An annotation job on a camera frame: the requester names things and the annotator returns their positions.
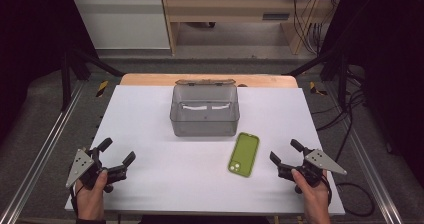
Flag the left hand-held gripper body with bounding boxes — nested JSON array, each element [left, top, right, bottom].
[[65, 146, 129, 194]]

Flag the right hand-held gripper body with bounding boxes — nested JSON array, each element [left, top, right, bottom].
[[278, 148, 348, 195]]

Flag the green phone case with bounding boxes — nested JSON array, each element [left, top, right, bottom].
[[227, 132, 260, 178]]

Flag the grey transparent storage box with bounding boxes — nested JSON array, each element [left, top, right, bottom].
[[169, 78, 241, 138]]

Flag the person's left hand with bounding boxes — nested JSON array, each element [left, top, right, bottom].
[[75, 169, 109, 220]]

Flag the person's right hand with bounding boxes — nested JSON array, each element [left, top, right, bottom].
[[291, 168, 331, 217]]

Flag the yellow black floor tape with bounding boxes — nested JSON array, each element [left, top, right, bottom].
[[308, 81, 328, 97], [96, 80, 110, 98]]

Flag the wooden table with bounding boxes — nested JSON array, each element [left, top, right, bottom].
[[119, 73, 299, 88]]

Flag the person's dark clothing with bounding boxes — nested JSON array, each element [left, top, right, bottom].
[[138, 215, 272, 224]]

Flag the black curtain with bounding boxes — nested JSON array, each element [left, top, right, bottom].
[[321, 0, 424, 188], [0, 0, 98, 145]]

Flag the white cabinet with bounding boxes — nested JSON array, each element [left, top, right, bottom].
[[66, 0, 171, 50]]

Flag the office chair base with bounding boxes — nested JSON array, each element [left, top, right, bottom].
[[185, 21, 217, 29]]

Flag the light wooden desk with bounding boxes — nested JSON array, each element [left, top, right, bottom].
[[159, 0, 338, 56]]

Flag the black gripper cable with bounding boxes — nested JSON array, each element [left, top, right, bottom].
[[68, 183, 80, 217], [320, 173, 333, 208]]

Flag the aluminium floor rail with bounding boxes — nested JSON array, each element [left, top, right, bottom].
[[0, 80, 86, 224], [324, 83, 405, 224]]

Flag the black floor cables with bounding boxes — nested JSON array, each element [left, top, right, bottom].
[[315, 67, 368, 162]]

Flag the looped black floor cable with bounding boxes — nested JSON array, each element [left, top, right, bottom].
[[334, 182, 376, 218]]

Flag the black metal frame stand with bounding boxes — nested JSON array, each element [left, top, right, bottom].
[[282, 47, 350, 109], [60, 46, 125, 112]]

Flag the black cable bundle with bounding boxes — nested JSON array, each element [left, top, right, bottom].
[[292, 0, 325, 56]]

